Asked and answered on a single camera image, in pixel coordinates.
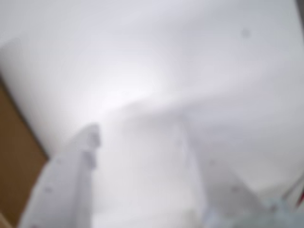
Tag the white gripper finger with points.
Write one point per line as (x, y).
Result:
(61, 190)
(221, 204)

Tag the brown cardboard box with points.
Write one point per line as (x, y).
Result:
(16, 154)

